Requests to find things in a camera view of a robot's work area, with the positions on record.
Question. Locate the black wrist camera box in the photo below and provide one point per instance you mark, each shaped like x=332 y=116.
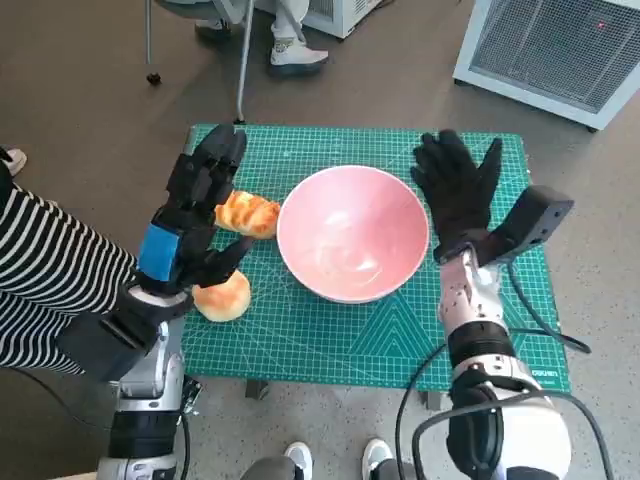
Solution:
x=535 y=220
x=110 y=345

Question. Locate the round toy bread bun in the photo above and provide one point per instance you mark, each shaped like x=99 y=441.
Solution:
x=225 y=300

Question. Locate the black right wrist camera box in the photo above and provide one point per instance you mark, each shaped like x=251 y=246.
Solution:
x=535 y=220

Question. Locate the white cabinet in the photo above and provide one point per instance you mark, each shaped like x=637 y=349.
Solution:
x=345 y=20

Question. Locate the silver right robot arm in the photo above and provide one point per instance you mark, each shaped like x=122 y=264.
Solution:
x=475 y=310

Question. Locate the long twisted toy bread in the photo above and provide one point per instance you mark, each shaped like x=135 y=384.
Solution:
x=250 y=215

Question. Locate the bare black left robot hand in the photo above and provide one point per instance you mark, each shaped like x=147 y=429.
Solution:
x=190 y=210

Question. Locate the white appliance with mesh grille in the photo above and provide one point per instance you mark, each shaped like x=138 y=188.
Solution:
x=550 y=50

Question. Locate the pink bowl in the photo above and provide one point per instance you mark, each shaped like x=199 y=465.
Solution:
x=350 y=235

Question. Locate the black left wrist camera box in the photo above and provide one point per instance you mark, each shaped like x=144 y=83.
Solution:
x=110 y=345

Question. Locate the black table leg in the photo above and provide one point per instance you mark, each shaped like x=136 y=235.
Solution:
x=257 y=390
x=435 y=400

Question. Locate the grey chair with metal legs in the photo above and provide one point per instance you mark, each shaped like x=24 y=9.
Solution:
x=243 y=75

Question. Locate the person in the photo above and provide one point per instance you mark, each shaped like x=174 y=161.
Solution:
x=295 y=57
x=50 y=260

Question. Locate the black metal stand bar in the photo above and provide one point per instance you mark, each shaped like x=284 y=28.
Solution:
x=192 y=395

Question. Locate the green cutting mat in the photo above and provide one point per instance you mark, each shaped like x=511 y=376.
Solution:
x=325 y=340

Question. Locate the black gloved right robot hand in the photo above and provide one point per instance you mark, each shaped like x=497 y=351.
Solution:
x=457 y=200

